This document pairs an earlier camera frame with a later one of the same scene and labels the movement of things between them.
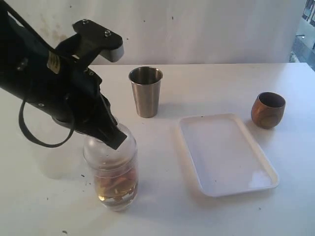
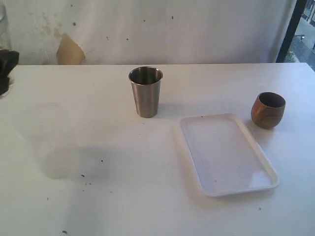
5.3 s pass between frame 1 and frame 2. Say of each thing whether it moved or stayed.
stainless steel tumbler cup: stayed
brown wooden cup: stayed
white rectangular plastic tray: stayed
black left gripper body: moved
